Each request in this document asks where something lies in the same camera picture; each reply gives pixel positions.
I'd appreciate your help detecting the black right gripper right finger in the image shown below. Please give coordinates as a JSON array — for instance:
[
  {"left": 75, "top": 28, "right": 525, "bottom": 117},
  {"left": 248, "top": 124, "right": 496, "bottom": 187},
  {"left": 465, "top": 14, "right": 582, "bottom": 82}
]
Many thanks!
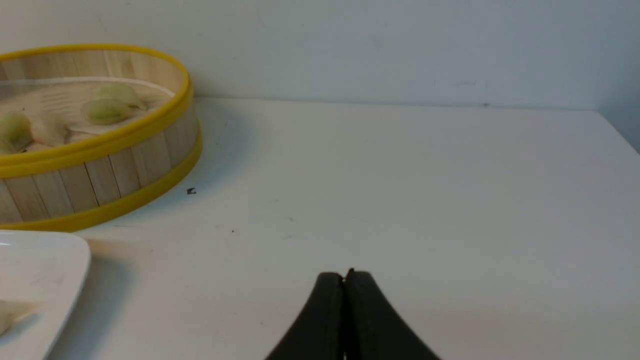
[{"left": 343, "top": 269, "right": 439, "bottom": 360}]

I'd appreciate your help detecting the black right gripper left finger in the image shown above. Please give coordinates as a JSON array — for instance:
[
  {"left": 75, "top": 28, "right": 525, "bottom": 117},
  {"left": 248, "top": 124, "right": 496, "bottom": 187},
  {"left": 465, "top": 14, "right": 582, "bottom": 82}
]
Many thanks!
[{"left": 267, "top": 272, "right": 345, "bottom": 360}]

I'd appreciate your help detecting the pale white dumpling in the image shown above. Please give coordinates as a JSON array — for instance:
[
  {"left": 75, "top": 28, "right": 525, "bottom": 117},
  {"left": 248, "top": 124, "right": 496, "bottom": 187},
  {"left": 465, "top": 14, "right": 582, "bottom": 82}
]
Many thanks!
[{"left": 30, "top": 112, "right": 69, "bottom": 147}]

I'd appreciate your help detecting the white rectangular plate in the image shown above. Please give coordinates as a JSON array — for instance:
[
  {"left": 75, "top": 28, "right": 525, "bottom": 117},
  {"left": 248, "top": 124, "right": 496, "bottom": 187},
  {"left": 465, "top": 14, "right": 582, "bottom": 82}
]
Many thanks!
[{"left": 0, "top": 230, "right": 92, "bottom": 360}]

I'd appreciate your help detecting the white dumpling on plate right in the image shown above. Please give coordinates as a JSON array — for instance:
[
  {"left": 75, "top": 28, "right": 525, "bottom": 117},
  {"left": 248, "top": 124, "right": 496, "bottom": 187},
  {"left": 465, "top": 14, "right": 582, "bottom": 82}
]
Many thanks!
[{"left": 0, "top": 300, "right": 37, "bottom": 335}]

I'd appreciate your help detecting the bamboo steamer basket yellow rim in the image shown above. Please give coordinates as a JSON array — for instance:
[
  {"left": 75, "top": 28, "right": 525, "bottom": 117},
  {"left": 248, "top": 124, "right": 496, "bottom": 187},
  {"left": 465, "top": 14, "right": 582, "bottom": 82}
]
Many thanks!
[{"left": 1, "top": 44, "right": 202, "bottom": 232}]

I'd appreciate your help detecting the green dumpling in steamer front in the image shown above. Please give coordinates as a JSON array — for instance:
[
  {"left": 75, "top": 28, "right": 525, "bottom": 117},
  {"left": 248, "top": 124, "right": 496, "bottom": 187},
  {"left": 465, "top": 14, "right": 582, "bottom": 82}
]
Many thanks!
[{"left": 80, "top": 99, "right": 133, "bottom": 126}]

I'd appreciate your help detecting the green dumpling in steamer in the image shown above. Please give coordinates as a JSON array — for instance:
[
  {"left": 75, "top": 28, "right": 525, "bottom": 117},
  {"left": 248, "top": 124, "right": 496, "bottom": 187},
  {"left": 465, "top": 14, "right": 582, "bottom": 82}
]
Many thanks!
[
  {"left": 80, "top": 99, "right": 133, "bottom": 126},
  {"left": 95, "top": 82, "right": 147, "bottom": 111}
]

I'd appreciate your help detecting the green dumpling in steamer back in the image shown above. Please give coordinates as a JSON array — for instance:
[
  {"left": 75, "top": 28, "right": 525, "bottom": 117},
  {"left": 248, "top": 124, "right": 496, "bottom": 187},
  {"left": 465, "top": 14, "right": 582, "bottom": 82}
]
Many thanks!
[{"left": 95, "top": 82, "right": 147, "bottom": 111}]

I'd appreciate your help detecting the white steamer liner cloth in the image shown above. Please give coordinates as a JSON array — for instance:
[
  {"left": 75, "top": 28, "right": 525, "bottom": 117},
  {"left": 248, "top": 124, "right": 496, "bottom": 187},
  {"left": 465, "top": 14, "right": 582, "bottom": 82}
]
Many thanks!
[{"left": 0, "top": 76, "right": 175, "bottom": 153}]

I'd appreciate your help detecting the green dumpling steamer centre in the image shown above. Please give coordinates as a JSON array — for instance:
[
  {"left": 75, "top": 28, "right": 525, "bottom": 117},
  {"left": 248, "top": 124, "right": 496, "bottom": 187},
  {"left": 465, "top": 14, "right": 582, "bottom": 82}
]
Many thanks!
[{"left": 0, "top": 112, "right": 34, "bottom": 156}]

